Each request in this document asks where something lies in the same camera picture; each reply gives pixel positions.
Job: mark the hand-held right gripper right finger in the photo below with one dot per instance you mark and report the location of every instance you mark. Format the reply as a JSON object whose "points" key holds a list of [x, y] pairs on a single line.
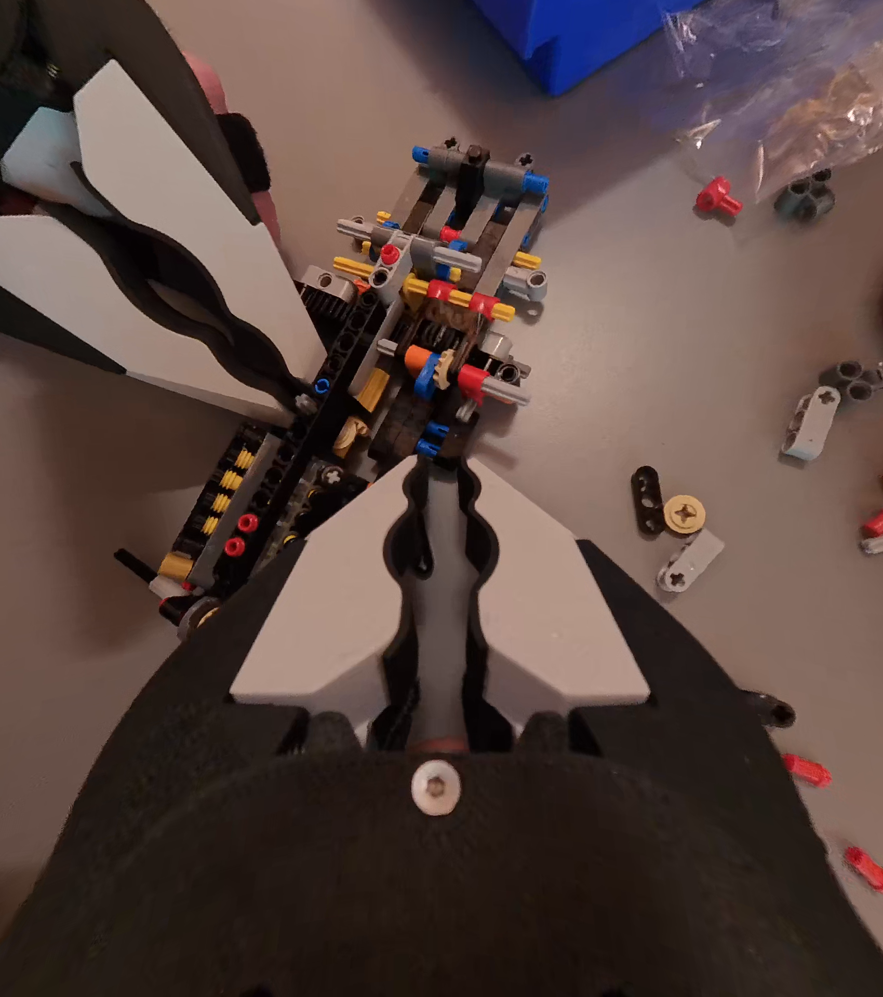
{"points": [[558, 623]]}

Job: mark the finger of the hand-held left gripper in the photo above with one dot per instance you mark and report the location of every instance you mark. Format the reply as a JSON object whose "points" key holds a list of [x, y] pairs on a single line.
{"points": [[83, 296], [192, 218]]}

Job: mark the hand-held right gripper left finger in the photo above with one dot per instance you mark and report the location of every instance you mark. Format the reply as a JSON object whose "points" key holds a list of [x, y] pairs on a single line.
{"points": [[309, 615]]}

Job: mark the multicoloured lego chassis assembly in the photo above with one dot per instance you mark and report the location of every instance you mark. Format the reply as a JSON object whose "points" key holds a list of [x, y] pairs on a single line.
{"points": [[410, 311]]}

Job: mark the light grey lego connector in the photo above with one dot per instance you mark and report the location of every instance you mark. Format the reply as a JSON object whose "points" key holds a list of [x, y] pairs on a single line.
{"points": [[806, 424], [695, 557]]}

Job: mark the black short lego beam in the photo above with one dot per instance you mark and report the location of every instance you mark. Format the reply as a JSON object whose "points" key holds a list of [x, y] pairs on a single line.
{"points": [[648, 498]]}

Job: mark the tan round lego piece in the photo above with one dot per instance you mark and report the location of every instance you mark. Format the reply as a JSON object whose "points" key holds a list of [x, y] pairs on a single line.
{"points": [[683, 512]]}

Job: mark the black lego pin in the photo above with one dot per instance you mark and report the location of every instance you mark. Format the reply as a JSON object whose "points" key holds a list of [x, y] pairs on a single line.
{"points": [[773, 707]]}

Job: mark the dark grey lego connector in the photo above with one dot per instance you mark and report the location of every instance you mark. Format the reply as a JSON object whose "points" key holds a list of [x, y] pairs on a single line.
{"points": [[804, 196], [850, 380]]}

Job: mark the red lego connector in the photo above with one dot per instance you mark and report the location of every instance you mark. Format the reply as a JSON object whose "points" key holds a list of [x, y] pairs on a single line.
{"points": [[716, 193]]}

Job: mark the person's left hand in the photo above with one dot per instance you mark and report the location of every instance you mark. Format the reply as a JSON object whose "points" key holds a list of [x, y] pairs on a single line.
{"points": [[204, 78]]}

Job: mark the blue plastic bin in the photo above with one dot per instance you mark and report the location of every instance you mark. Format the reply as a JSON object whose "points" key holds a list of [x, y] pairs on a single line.
{"points": [[582, 35]]}

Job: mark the clear plastic bag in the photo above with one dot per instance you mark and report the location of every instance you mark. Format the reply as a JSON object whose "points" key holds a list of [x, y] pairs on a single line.
{"points": [[839, 86]]}

